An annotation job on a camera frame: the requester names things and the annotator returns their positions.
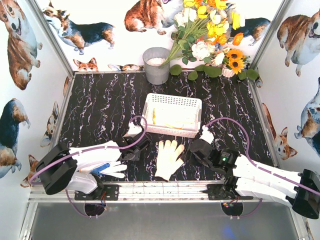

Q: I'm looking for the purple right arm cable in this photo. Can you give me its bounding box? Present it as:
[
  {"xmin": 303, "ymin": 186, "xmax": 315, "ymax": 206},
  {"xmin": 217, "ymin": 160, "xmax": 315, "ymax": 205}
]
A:
[{"xmin": 206, "ymin": 117, "xmax": 320, "ymax": 218}]

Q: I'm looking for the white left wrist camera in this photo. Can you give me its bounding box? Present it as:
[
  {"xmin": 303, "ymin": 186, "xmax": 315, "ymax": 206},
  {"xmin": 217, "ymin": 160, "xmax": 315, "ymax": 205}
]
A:
[{"xmin": 125, "ymin": 122, "xmax": 143, "ymax": 138}]

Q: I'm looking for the grey metal bucket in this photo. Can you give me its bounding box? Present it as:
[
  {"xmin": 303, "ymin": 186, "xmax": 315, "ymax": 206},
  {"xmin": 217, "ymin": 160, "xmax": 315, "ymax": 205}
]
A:
[{"xmin": 142, "ymin": 47, "xmax": 170, "ymax": 85}]

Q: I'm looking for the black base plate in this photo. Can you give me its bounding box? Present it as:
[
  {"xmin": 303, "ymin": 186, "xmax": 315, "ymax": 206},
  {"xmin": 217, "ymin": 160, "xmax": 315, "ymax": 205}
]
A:
[
  {"xmin": 74, "ymin": 184, "xmax": 120, "ymax": 201},
  {"xmin": 202, "ymin": 176, "xmax": 254, "ymax": 200}
]

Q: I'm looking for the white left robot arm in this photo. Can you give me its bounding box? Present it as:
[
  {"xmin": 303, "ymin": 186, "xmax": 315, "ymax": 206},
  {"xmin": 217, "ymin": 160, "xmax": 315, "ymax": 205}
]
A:
[{"xmin": 29, "ymin": 134, "xmax": 151, "ymax": 196}]

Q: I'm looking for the blue dotted white glove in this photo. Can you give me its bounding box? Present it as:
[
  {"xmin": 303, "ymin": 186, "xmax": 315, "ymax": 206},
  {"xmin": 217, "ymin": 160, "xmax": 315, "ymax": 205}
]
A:
[{"xmin": 78, "ymin": 161, "xmax": 128, "ymax": 179}]

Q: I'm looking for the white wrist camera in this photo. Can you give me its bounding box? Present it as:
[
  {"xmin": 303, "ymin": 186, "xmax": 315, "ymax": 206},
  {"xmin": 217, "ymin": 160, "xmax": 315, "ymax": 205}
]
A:
[
  {"xmin": 199, "ymin": 125, "xmax": 214, "ymax": 144},
  {"xmin": 125, "ymin": 122, "xmax": 143, "ymax": 138}
]

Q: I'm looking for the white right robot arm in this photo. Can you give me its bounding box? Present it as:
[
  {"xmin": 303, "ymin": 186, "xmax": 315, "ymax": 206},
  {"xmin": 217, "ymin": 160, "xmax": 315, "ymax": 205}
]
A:
[{"xmin": 187, "ymin": 139, "xmax": 320, "ymax": 220}]

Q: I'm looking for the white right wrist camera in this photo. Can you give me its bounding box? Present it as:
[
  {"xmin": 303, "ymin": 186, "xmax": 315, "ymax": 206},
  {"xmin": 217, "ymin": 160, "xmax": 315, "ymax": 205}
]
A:
[{"xmin": 199, "ymin": 125, "xmax": 214, "ymax": 144}]

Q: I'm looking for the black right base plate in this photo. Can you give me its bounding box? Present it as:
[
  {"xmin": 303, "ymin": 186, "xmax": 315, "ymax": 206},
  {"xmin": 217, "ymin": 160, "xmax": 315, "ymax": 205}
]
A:
[{"xmin": 202, "ymin": 176, "xmax": 254, "ymax": 200}]

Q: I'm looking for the sunflower pot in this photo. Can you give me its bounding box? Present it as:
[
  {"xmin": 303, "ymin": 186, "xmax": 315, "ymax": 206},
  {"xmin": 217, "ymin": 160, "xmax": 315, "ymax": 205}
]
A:
[{"xmin": 221, "ymin": 48, "xmax": 259, "ymax": 81}]

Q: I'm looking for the white plastic storage basket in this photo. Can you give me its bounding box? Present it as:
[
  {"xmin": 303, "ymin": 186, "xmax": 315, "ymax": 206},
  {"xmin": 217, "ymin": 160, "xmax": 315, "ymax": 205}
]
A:
[{"xmin": 140, "ymin": 93, "xmax": 202, "ymax": 139}]

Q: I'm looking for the orange dotted white glove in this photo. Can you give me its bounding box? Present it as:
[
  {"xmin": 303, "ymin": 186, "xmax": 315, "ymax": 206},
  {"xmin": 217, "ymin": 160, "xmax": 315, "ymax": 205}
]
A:
[{"xmin": 151, "ymin": 107, "xmax": 197, "ymax": 130}]

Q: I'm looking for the aluminium front rail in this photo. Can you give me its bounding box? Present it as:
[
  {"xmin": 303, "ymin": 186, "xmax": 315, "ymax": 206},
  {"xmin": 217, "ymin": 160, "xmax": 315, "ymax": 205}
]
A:
[{"xmin": 28, "ymin": 180, "xmax": 276, "ymax": 203}]

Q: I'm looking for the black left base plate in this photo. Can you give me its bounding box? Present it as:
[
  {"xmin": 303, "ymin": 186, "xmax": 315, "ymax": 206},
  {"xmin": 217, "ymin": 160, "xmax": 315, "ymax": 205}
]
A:
[{"xmin": 74, "ymin": 184, "xmax": 120, "ymax": 201}]

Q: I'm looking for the artificial flower bouquet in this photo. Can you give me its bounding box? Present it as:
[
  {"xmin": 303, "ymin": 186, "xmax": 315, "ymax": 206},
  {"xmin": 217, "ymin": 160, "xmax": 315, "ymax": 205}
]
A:
[{"xmin": 166, "ymin": 0, "xmax": 249, "ymax": 80}]

